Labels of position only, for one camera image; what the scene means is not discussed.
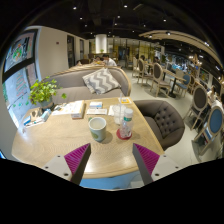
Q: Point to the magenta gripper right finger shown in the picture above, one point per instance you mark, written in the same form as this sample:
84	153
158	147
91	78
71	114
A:
152	166

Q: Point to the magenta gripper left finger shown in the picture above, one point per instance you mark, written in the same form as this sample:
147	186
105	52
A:
70	166

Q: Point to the clear plastic water bottle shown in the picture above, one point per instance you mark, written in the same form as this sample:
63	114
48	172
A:
127	123

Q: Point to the red round coaster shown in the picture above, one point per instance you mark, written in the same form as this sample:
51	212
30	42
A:
119	136

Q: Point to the green and white mug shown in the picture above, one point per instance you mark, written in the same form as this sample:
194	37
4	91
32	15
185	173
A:
97	126

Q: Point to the dark grey tufted armchair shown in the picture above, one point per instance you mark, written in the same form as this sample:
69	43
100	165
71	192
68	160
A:
164	120

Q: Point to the small thick book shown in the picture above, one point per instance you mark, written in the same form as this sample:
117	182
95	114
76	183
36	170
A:
77	109

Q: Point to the white menu booklet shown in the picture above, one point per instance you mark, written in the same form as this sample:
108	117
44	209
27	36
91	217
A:
62	109

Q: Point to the blue tissue box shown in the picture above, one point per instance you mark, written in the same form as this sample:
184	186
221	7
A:
45	115

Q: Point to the clear plastic cup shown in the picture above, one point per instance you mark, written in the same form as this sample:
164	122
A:
118	112

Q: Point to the blue white card box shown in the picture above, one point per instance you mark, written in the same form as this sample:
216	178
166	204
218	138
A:
27	120

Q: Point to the yellow small card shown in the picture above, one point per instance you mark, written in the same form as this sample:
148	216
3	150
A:
125	101

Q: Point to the blue cushioned chair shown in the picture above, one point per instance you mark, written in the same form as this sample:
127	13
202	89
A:
211	128

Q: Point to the green potted plant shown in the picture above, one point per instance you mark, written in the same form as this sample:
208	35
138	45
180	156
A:
42	92

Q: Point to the grey upholstered sofa bench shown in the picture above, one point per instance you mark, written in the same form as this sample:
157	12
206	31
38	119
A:
73	87

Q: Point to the grey chevron pillow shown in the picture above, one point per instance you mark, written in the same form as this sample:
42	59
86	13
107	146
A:
101	81

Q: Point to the wooden oval-back chair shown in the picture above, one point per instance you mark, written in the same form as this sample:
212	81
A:
158	79

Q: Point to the person in white shirt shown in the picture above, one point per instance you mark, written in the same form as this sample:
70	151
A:
108	61

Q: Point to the window with stickers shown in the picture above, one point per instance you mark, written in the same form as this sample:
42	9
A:
19	74

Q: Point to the white round pillar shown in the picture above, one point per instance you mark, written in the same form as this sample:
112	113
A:
101	43

